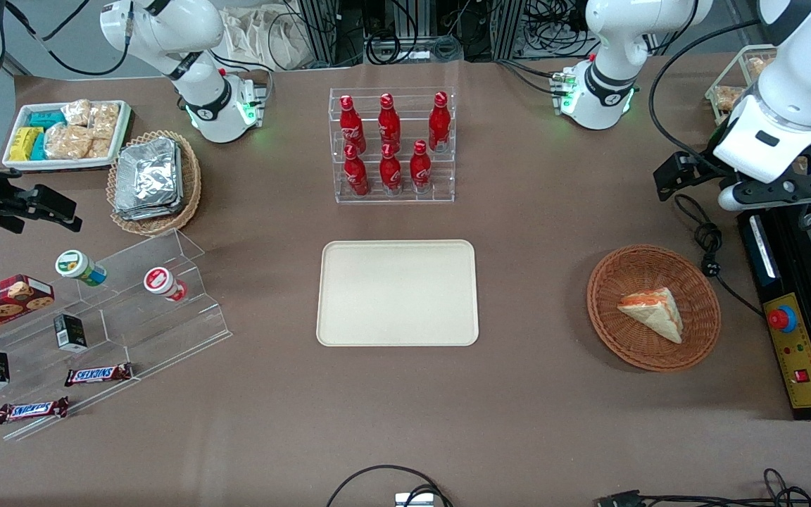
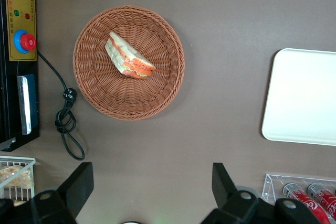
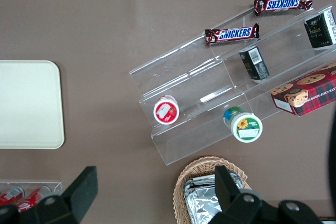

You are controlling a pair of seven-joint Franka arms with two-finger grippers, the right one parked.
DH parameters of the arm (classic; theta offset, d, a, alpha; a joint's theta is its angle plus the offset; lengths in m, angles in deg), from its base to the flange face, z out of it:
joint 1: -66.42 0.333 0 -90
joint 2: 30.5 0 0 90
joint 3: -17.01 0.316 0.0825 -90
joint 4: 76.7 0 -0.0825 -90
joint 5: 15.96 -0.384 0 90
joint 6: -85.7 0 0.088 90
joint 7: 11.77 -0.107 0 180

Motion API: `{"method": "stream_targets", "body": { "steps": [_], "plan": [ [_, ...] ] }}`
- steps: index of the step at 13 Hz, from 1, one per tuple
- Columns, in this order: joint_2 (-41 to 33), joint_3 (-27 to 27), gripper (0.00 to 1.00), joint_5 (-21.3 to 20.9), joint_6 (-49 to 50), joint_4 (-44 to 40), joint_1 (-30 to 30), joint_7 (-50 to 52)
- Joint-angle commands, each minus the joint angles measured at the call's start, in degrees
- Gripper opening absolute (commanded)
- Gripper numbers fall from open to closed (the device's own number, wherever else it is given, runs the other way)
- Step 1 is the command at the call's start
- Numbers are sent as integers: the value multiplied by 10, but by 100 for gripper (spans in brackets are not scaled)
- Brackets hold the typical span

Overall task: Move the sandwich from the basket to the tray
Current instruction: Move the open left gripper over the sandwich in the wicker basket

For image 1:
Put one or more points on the clear bag of crackers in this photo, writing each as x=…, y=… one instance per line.
x=104, y=120
x=100, y=148
x=67, y=142
x=76, y=113

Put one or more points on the Snickers chocolate bar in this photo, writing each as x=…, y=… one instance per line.
x=32, y=410
x=99, y=374

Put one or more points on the red lid yogurt cup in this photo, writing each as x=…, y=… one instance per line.
x=160, y=282

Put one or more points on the clear acrylic bottle rack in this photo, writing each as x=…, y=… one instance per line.
x=405, y=193

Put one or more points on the black food warmer appliance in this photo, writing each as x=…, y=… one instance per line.
x=757, y=296

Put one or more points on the aluminium frame rack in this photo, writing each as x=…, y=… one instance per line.
x=321, y=28

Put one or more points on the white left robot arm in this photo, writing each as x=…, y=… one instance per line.
x=610, y=42

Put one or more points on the red cola bottle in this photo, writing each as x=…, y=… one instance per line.
x=351, y=127
x=439, y=123
x=420, y=169
x=356, y=176
x=389, y=125
x=391, y=172

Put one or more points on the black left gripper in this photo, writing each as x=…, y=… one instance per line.
x=709, y=169

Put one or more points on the green lid yogurt cup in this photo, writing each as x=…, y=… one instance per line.
x=76, y=266

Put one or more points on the beige plastic serving tray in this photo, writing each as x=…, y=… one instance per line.
x=397, y=292

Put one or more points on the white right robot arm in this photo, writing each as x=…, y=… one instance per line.
x=166, y=28

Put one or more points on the teal snack packet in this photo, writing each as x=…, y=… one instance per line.
x=45, y=119
x=39, y=149

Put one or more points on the triangular sandwich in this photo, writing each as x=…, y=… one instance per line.
x=655, y=313

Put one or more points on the oval light wicker basket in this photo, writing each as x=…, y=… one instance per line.
x=191, y=183

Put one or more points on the yellow snack packet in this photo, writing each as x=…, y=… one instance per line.
x=24, y=143

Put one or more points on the round brown wicker basket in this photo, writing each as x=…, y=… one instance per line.
x=617, y=331

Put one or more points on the red tartan cookie box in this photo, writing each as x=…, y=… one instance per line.
x=1, y=303

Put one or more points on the stack of foil containers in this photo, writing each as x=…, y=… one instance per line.
x=146, y=179

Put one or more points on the clear acrylic step display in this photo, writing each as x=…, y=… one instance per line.
x=159, y=331

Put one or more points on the small grey device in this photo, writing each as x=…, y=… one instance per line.
x=414, y=501

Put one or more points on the white rectangular snack tray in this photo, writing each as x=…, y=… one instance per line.
x=60, y=164

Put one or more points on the white cloth bag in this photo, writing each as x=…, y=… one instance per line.
x=265, y=39

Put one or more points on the red emergency stop button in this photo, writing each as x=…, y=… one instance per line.
x=782, y=318

